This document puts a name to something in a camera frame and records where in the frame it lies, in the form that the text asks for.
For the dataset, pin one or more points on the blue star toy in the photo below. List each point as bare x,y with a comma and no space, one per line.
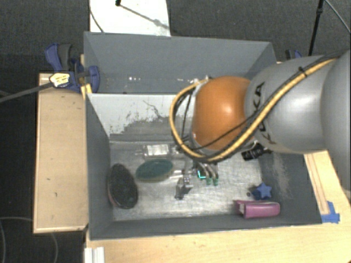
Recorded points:
261,192

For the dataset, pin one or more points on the dark green oval sponge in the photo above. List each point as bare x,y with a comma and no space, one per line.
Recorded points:
154,169

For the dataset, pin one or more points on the black oval brush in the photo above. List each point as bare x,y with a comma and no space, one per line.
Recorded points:
123,186

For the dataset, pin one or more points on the black cylinder on white bracket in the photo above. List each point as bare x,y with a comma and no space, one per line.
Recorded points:
253,153

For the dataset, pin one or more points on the pale wood board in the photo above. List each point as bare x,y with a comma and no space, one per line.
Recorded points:
60,157

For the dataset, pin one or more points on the purple stapler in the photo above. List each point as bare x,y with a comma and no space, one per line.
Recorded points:
260,209

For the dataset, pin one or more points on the grey metal bin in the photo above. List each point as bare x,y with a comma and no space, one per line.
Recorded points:
142,62

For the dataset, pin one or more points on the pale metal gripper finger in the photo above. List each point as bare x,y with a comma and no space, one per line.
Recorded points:
187,182
180,192

